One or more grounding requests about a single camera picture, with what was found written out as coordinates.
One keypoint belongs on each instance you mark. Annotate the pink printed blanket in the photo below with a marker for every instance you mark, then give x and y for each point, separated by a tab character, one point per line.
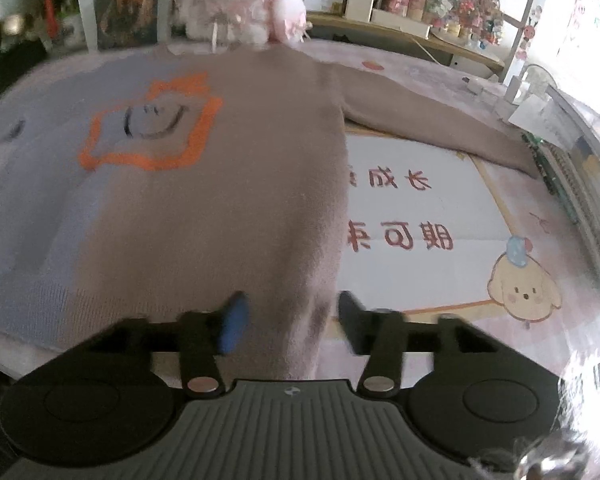
545	240

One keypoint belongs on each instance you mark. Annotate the white charger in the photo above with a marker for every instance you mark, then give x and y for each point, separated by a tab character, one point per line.
475	85

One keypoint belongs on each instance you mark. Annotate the white plastic stand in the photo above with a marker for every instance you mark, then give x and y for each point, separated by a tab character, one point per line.
530	90

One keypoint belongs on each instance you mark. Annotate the pink white plush toy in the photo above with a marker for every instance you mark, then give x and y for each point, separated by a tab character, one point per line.
230	5

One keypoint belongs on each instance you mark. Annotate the dark illustrated comic book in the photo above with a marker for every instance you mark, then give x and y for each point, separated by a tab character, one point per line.
125	7

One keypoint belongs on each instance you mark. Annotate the wooden white bookshelf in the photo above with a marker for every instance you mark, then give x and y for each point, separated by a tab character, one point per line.
480	57

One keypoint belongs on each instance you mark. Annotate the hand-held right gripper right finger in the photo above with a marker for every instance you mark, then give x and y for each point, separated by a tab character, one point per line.
351	322

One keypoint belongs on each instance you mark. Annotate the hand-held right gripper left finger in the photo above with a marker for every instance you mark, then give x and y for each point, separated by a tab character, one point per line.
234	327

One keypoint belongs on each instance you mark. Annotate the group of small figurines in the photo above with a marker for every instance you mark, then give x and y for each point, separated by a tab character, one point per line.
472	20

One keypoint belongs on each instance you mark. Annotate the flat white box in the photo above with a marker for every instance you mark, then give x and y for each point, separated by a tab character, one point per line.
400	22

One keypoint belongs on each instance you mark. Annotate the grey cloth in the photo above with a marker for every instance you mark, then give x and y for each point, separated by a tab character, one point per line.
205	210

